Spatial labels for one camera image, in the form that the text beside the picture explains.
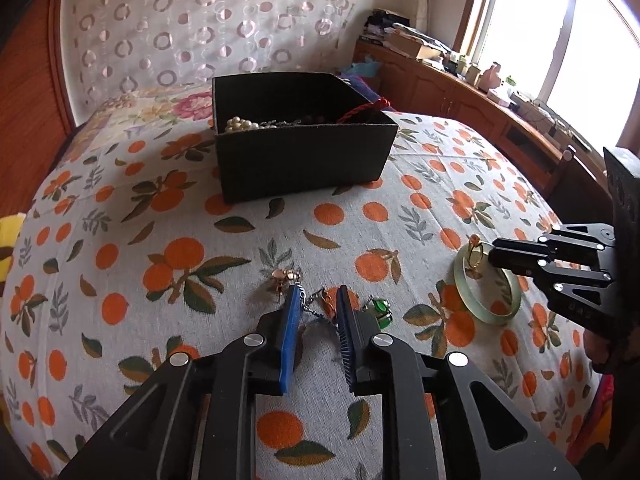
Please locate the wooden cabinet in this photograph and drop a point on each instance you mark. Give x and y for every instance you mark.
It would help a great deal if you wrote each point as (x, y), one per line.
(425, 85)

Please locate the circle patterned sheer curtain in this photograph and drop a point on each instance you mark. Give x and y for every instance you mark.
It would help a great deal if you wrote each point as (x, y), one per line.
(200, 20)

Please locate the green gem earring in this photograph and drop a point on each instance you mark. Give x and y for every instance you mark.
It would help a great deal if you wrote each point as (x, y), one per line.
(381, 306)

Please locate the dark blue blanket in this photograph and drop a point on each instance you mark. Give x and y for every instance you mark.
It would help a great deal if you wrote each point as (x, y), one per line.
(362, 87)

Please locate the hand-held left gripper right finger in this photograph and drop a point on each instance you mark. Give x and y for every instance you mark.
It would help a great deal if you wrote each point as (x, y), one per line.
(345, 340)

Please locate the red cloth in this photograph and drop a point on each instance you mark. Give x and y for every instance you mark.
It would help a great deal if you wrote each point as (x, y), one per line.
(597, 410)

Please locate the metal hair comb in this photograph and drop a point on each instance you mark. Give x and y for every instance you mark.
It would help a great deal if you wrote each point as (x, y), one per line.
(280, 123)

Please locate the person's right hand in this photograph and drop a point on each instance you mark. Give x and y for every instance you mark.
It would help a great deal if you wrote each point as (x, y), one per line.
(592, 347)

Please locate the teal cloth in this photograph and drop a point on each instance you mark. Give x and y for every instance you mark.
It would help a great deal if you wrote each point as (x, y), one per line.
(367, 66)

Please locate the pile of papers and boxes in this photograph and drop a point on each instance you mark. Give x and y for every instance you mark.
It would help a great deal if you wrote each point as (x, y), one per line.
(405, 40)

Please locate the yellow plush toy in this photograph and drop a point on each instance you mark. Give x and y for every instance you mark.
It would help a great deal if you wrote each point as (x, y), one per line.
(10, 235)

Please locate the rose gold brooch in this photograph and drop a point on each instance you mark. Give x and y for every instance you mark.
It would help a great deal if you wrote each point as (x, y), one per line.
(282, 275)

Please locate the pale green jade bangle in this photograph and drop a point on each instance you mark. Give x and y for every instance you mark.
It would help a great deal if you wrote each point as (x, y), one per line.
(482, 316)

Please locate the black cardboard box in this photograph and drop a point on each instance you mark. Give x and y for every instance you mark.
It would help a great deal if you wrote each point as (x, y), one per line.
(300, 165)

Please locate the wooden framed window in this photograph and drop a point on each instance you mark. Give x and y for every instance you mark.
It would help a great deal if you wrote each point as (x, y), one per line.
(525, 35)

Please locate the pink figurine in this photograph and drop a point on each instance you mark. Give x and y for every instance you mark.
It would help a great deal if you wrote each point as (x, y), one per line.
(491, 77)

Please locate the white power strip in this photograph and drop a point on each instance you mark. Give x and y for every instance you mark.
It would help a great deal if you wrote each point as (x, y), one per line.
(530, 105)

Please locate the floral quilt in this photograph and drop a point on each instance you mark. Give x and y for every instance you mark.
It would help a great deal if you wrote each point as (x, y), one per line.
(190, 105)

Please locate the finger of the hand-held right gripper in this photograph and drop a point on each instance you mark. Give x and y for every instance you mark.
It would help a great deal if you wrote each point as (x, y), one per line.
(575, 240)
(565, 285)

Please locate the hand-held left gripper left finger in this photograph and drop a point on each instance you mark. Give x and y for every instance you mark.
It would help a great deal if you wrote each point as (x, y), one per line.
(290, 340)

